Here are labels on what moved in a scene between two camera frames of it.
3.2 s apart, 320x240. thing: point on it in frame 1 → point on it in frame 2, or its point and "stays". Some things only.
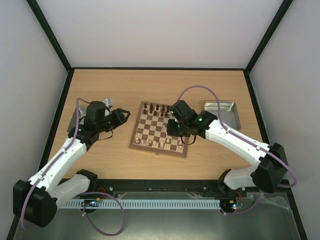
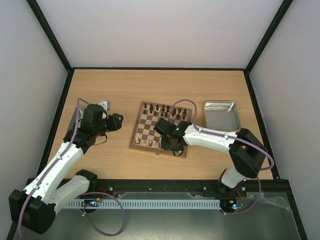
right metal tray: x=228 y=112 stays
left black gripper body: x=104 y=126 stays
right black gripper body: x=172 y=127 → x=169 y=143
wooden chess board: x=149 y=133 stays
